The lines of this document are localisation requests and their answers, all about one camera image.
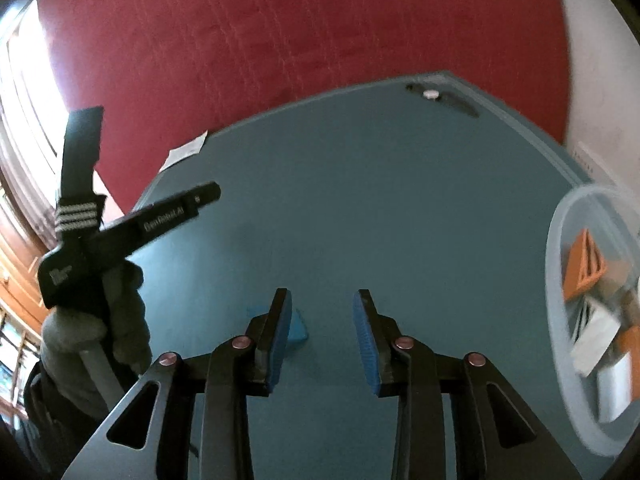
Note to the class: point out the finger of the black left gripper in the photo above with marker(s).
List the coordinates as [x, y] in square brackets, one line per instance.
[132, 232]

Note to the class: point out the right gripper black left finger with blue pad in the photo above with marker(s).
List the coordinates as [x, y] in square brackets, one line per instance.
[147, 435]

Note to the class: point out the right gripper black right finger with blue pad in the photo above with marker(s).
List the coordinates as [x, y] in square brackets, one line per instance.
[496, 434]

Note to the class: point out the white cube block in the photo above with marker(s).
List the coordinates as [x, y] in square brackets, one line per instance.
[614, 389]

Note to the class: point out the small blue block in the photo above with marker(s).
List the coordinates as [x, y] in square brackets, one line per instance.
[297, 334]

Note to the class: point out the orange triangular block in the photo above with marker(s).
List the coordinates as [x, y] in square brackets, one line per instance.
[585, 266]

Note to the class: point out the brown rectangular block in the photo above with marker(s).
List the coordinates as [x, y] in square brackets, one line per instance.
[618, 287]

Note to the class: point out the grey gloved left hand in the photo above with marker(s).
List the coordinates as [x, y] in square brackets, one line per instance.
[66, 333]

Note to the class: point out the white paper label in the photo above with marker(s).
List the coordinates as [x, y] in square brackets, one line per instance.
[184, 151]

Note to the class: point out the clear plastic bowl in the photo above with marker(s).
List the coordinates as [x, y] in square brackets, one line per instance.
[583, 330]

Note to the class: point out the red sofa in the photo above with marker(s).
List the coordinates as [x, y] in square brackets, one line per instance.
[165, 71]

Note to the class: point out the black clip with white button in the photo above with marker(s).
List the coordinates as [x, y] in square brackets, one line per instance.
[446, 98]

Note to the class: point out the white wall panel box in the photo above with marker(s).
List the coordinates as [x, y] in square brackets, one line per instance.
[592, 164]

